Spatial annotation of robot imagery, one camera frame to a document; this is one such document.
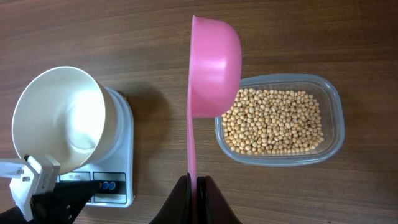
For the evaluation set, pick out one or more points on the clear plastic container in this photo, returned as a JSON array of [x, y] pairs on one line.
[[332, 121]]

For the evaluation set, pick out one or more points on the pink plastic scoop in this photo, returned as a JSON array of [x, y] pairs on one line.
[[214, 74]]

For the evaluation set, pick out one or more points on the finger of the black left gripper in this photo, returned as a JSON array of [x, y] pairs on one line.
[[64, 203]]

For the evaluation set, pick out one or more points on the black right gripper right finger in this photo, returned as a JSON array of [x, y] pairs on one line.
[[212, 207]]

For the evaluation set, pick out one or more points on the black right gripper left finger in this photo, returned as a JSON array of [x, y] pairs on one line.
[[177, 209]]

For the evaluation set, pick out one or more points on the white digital kitchen scale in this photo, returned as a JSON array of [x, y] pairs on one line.
[[115, 170]]

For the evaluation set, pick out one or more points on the pile of soybeans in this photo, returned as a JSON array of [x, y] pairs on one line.
[[262, 122]]

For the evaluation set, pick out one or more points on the white bowl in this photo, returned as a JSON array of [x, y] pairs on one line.
[[65, 113]]

